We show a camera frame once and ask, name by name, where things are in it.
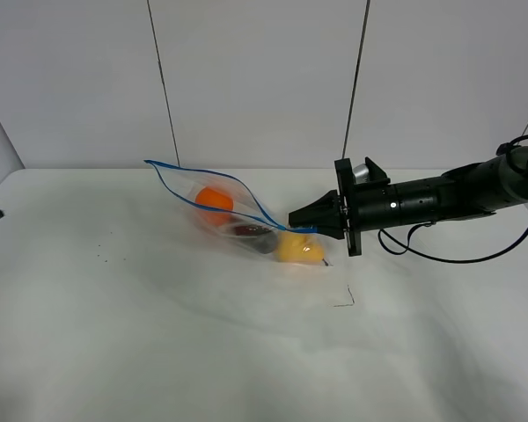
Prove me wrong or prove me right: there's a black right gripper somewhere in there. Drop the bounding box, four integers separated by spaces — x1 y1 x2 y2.
289 157 394 257

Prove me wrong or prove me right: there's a clear zip bag blue zipper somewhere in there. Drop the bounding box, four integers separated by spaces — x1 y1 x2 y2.
145 159 330 266

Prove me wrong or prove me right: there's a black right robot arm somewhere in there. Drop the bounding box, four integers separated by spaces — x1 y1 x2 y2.
289 136 528 257

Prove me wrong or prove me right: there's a yellow pear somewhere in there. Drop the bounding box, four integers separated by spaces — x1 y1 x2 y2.
275 231 326 265

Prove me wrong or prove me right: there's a purple eggplant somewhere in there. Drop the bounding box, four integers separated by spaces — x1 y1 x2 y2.
232 224 278 255

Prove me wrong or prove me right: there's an orange fruit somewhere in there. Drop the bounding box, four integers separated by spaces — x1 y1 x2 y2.
195 186 234 227

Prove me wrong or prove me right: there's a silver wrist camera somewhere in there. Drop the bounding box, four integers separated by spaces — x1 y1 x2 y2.
353 163 370 184

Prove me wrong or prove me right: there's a black cable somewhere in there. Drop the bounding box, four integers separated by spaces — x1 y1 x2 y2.
377 130 528 265

